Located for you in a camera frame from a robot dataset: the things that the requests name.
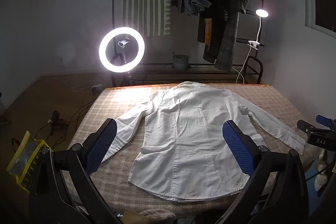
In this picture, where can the white long-sleeved shirt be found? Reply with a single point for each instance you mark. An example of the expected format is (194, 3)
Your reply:
(183, 134)

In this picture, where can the beige checkered blanket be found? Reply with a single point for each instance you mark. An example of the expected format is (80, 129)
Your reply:
(118, 103)

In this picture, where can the grey plaid coat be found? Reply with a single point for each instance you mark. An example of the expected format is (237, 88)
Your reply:
(231, 29)

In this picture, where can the white clamp lamp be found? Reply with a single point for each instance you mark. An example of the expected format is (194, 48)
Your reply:
(261, 13)

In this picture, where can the orange hanging garment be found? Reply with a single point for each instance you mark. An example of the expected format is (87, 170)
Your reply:
(208, 32)

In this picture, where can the grey potted plant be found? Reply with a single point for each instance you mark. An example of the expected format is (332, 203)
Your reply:
(181, 62)

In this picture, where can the beige fuzzy cloth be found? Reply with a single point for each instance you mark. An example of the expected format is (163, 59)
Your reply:
(152, 216)

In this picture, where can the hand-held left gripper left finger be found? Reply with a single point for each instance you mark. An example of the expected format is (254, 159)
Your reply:
(103, 145)

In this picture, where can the yellow bag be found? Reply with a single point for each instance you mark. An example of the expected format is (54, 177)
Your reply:
(19, 158)

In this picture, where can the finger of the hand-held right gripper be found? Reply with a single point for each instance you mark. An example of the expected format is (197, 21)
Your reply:
(325, 120)
(319, 140)

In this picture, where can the person's right hand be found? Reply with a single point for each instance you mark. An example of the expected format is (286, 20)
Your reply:
(324, 163)

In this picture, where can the black metal clothes rack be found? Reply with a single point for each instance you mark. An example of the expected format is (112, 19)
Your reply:
(157, 66)

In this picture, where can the black device on floor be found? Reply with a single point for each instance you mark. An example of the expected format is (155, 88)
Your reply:
(56, 120)

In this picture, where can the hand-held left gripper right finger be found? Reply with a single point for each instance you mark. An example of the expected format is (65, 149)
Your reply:
(239, 150)

